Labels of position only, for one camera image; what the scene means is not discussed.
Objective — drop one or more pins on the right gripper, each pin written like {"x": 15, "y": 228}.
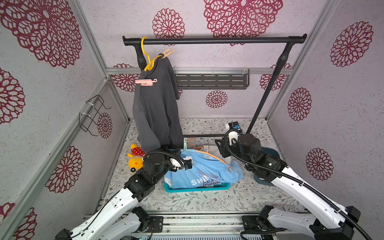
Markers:
{"x": 226, "y": 147}

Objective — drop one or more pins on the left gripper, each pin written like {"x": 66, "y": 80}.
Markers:
{"x": 177, "y": 153}

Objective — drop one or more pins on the wooden hanger metal hook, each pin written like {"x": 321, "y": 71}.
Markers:
{"x": 211, "y": 142}

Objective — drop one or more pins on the grey clothespin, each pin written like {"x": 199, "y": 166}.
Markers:
{"x": 230, "y": 169}

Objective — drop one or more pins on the mint green clothespin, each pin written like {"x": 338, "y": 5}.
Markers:
{"x": 185, "y": 147}

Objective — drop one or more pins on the light blue garment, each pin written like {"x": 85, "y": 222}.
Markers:
{"x": 205, "y": 173}

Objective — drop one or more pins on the dark grey t-shirt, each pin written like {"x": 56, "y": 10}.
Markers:
{"x": 155, "y": 108}

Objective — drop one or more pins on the pink clothespin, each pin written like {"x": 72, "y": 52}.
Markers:
{"x": 146, "y": 82}

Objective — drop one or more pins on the yellow plastic hanger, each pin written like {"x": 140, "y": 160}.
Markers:
{"x": 151, "y": 62}

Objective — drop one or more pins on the beige clothespin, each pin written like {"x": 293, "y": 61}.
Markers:
{"x": 167, "y": 52}

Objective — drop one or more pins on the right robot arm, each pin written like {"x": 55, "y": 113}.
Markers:
{"x": 325, "y": 220}

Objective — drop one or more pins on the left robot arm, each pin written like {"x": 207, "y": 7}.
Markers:
{"x": 121, "y": 215}

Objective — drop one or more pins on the white t-shirt black print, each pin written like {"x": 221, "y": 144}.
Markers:
{"x": 213, "y": 150}

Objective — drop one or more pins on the orange plastic hanger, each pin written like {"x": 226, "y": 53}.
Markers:
{"x": 192, "y": 143}

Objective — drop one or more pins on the yellow plush toy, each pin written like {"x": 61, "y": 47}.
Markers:
{"x": 135, "y": 160}

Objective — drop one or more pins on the dark teal clothespin bin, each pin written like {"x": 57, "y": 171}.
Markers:
{"x": 266, "y": 151}

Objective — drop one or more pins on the teal laundry basket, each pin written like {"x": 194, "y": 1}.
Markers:
{"x": 224, "y": 186}

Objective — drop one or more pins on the black clothes rack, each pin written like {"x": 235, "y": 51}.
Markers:
{"x": 274, "y": 73}

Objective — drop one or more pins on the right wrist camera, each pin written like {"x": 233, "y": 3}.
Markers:
{"x": 234, "y": 130}

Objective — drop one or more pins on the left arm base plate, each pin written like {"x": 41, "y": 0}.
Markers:
{"x": 154, "y": 224}

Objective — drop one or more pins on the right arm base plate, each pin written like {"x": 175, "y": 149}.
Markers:
{"x": 257, "y": 224}

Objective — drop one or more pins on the black wall shelf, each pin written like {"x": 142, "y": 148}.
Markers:
{"x": 213, "y": 79}

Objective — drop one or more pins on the black wire wall basket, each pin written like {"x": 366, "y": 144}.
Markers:
{"x": 96, "y": 121}

